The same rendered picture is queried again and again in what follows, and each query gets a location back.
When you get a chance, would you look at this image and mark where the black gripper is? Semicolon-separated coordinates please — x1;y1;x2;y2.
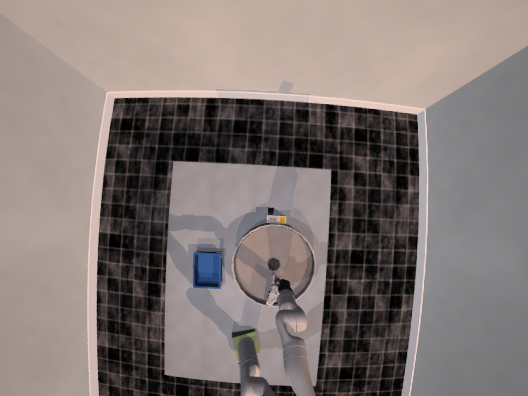
266;278;295;305

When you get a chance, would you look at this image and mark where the blue open crate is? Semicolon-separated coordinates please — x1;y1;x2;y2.
193;251;223;289

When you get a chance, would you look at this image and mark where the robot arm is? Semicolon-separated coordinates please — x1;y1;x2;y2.
238;295;316;396

